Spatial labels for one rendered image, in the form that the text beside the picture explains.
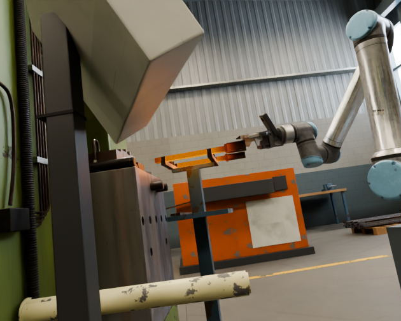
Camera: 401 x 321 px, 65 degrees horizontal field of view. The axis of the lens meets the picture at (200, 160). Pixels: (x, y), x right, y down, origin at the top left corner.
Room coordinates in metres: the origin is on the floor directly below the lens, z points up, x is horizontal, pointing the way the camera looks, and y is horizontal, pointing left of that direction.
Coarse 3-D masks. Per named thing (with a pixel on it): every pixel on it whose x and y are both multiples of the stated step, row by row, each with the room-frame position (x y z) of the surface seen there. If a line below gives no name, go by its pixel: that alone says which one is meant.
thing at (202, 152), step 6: (228, 144) 1.36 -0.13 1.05; (234, 144) 1.36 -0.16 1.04; (240, 144) 1.36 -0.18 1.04; (198, 150) 1.38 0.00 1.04; (204, 150) 1.37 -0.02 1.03; (216, 150) 1.36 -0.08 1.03; (222, 150) 1.36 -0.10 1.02; (228, 150) 1.36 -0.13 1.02; (234, 150) 1.35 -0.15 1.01; (240, 150) 1.35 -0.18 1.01; (168, 156) 1.40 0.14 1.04; (174, 156) 1.39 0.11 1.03; (180, 156) 1.39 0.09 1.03; (186, 156) 1.38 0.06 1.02; (192, 156) 1.38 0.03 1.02; (198, 156) 1.40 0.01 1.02; (156, 162) 1.41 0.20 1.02
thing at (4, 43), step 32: (0, 0) 0.62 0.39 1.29; (0, 32) 0.62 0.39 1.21; (0, 64) 0.62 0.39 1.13; (0, 96) 0.61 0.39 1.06; (32, 96) 0.73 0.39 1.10; (0, 128) 0.61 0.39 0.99; (32, 128) 0.72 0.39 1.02; (0, 160) 0.61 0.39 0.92; (0, 192) 0.60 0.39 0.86; (0, 256) 0.60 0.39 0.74; (0, 288) 0.59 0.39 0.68; (0, 320) 0.59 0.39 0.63
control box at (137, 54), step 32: (32, 0) 0.45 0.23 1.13; (64, 0) 0.36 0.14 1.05; (96, 0) 0.30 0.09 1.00; (128, 0) 0.29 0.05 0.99; (160, 0) 0.31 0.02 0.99; (96, 32) 0.35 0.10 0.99; (128, 32) 0.30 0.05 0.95; (160, 32) 0.31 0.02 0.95; (192, 32) 0.32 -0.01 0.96; (96, 64) 0.42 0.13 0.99; (128, 64) 0.34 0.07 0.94; (160, 64) 0.33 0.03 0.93; (96, 96) 0.51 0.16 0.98; (128, 96) 0.40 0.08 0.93; (160, 96) 0.47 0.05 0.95; (128, 128) 0.54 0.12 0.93
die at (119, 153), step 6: (108, 150) 0.89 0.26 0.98; (114, 150) 0.89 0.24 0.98; (120, 150) 0.94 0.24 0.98; (126, 150) 0.99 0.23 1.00; (90, 156) 0.89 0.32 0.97; (96, 156) 0.89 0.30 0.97; (102, 156) 0.89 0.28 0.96; (108, 156) 0.89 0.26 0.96; (114, 156) 0.89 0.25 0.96; (120, 156) 0.93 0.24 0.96; (126, 156) 0.99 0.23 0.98; (132, 156) 1.06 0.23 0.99; (90, 162) 0.89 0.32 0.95
